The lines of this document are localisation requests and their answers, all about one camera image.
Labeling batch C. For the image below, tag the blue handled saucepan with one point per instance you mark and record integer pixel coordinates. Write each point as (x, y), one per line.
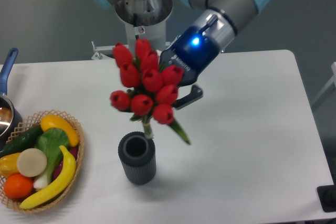
(10, 117)

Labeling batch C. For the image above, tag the orange fruit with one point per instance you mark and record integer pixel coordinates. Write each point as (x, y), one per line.
(18, 186)

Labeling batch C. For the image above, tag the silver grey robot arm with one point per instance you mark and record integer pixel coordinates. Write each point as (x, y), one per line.
(216, 27)

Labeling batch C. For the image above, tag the dark green cucumber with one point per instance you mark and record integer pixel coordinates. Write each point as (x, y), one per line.
(22, 142)

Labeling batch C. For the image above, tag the green bok choy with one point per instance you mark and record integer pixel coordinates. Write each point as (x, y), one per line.
(49, 143)

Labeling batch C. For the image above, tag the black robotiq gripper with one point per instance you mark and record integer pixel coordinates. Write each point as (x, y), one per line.
(193, 51)

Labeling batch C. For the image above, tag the yellow bell pepper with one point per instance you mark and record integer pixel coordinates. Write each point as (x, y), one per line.
(8, 165)

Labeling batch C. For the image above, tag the red tulip bouquet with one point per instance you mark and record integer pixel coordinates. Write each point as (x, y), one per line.
(152, 88)

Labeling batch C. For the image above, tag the grey ribbed vase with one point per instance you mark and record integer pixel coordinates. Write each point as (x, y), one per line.
(137, 156)

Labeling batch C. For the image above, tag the white furniture leg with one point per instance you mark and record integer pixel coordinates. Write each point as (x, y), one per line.
(325, 91)

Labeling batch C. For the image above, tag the black device at edge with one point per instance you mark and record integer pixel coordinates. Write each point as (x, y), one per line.
(327, 197)

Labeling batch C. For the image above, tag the red purple vegetable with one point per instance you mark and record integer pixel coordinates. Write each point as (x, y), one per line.
(58, 169)

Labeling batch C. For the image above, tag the beige round disc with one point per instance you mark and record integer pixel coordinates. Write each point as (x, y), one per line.
(31, 162)

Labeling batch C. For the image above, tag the woven wicker basket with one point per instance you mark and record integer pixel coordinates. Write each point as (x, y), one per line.
(25, 125)

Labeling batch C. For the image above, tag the yellow banana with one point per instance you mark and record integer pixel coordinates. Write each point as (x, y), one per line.
(57, 186)

